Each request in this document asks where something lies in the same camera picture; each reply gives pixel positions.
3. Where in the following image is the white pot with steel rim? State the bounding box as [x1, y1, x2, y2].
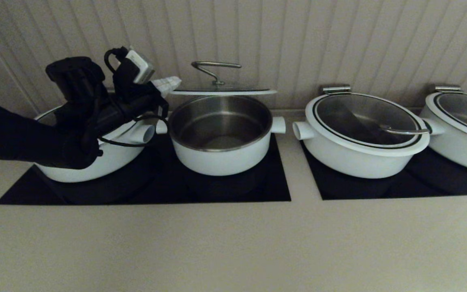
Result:
[155, 94, 287, 176]

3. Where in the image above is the white pot with tube handle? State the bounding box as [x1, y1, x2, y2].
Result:
[292, 93, 447, 179]
[34, 103, 156, 183]
[420, 91, 467, 175]

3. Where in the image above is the black right induction plate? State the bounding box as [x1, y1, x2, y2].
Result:
[300, 140, 467, 201]

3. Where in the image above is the black left induction plate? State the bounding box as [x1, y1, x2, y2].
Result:
[0, 134, 291, 205]

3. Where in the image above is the glass lid with steel handle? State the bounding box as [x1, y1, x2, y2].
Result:
[169, 61, 278, 97]

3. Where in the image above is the black cable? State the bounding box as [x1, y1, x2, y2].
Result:
[97, 46, 170, 148]

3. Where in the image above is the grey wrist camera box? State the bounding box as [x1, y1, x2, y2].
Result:
[125, 48, 156, 85]

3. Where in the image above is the black induction plate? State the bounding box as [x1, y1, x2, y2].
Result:
[0, 134, 291, 205]
[300, 140, 467, 201]

